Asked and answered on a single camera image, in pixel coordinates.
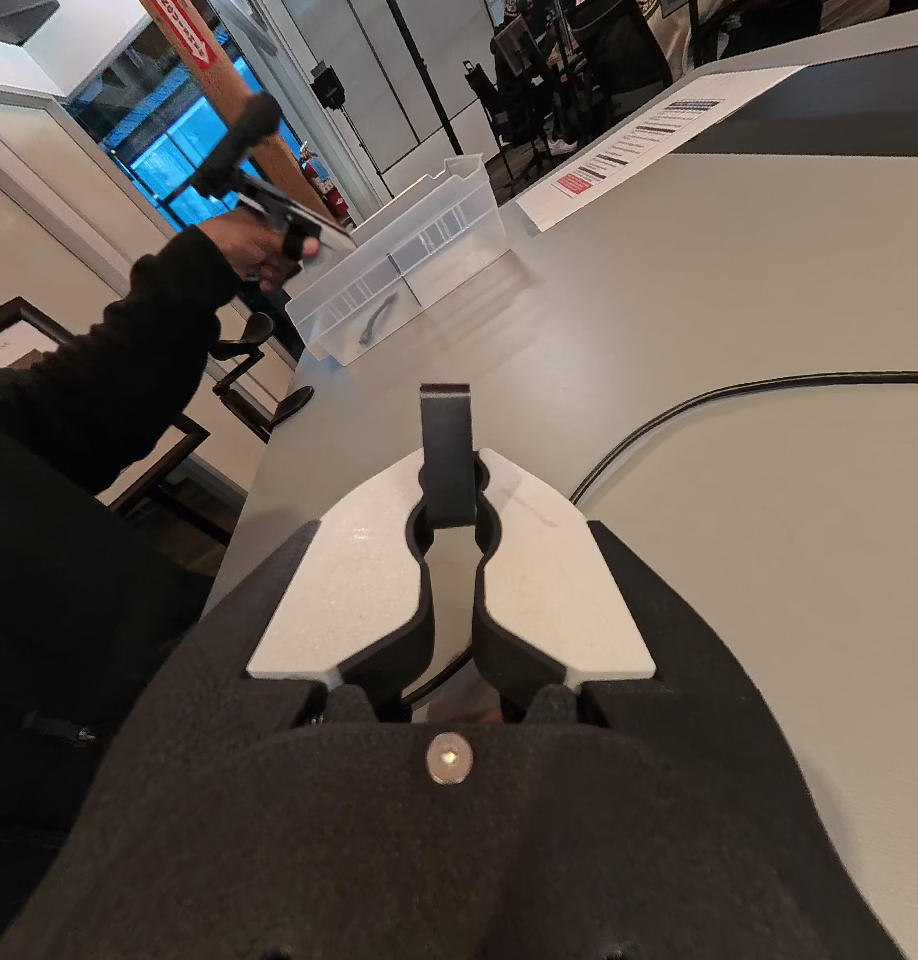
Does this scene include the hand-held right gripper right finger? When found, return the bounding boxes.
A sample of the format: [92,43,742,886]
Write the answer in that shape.
[472,447,659,695]

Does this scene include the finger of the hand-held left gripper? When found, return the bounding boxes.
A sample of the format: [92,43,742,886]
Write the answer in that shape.
[282,210,357,264]

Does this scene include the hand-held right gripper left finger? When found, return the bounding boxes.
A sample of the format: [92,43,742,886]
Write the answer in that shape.
[245,447,438,689]

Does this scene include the clear plastic bin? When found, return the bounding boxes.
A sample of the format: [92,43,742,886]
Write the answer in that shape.
[285,152,514,369]

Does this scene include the slim black USB hub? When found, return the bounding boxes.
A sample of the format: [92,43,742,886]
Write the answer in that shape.
[419,382,481,531]

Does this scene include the person's left forearm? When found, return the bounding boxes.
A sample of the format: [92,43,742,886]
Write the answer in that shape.
[0,225,243,496]

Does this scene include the grey desk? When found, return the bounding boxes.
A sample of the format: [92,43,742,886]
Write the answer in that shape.
[200,3,918,960]

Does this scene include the red fire extinguisher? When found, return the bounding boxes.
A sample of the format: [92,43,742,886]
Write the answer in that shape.
[300,144,349,220]

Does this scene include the glass window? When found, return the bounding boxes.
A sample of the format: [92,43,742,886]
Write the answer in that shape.
[69,15,318,230]

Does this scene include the black stand-mounted device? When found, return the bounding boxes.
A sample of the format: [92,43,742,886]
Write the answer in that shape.
[309,62,387,198]

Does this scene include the black office chair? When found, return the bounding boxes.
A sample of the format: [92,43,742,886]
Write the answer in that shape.
[207,309,318,445]
[466,15,554,175]
[564,0,674,125]

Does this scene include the black floor lamp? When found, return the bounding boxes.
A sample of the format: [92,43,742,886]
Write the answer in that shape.
[387,0,464,159]

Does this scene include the beige cabinet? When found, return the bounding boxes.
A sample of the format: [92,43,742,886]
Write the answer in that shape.
[0,78,303,421]

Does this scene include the black framed sign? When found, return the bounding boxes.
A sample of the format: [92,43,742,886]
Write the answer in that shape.
[0,296,213,549]

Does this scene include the printed paper sheet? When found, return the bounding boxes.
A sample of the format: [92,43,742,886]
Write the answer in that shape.
[515,63,809,235]

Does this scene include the wooden post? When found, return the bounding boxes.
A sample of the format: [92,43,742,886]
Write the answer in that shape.
[140,0,333,219]

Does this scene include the short black cable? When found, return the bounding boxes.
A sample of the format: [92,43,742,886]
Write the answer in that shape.
[359,292,400,348]

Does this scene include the red wall sign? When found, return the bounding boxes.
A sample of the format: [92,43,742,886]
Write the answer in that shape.
[147,0,222,67]

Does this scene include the black cable with flat plug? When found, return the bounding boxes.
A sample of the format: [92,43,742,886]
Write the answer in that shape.
[401,371,918,708]

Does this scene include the dark desk cable flap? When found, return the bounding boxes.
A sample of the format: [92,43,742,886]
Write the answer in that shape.
[672,45,918,159]

